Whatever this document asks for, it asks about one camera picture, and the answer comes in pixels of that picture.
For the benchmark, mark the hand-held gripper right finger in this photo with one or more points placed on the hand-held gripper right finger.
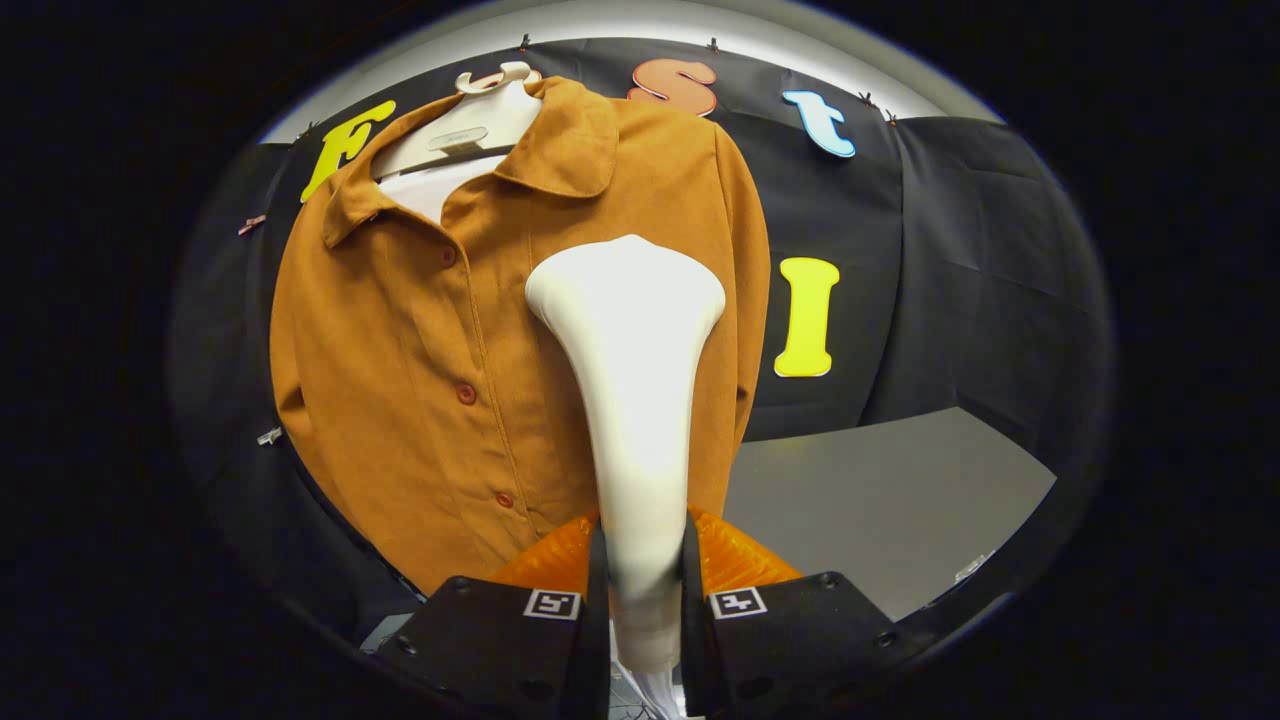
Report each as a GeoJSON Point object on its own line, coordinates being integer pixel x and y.
{"type": "Point", "coordinates": [693, 650]}

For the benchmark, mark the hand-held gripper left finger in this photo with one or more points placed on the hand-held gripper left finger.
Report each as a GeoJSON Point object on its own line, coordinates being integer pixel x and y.
{"type": "Point", "coordinates": [597, 650]}

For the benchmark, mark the white garment steamer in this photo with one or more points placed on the white garment steamer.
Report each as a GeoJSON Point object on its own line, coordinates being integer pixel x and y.
{"type": "Point", "coordinates": [630, 400]}

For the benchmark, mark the brown button-up shirt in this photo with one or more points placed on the brown button-up shirt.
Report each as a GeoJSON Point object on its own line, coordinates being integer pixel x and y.
{"type": "Point", "coordinates": [400, 350]}

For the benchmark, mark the grey cabinet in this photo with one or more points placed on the grey cabinet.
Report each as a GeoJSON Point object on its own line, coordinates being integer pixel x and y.
{"type": "Point", "coordinates": [880, 500]}

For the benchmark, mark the white clip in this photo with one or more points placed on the white clip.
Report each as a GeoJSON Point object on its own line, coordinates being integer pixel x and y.
{"type": "Point", "coordinates": [270, 436]}

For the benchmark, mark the pink clip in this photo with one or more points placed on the pink clip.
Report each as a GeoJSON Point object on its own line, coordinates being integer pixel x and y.
{"type": "Point", "coordinates": [252, 224]}

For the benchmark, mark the row of black clips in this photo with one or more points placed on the row of black clips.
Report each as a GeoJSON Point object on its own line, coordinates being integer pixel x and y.
{"type": "Point", "coordinates": [523, 43]}

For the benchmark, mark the white mannequin torso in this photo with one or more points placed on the white mannequin torso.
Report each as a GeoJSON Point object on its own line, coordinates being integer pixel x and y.
{"type": "Point", "coordinates": [435, 190]}

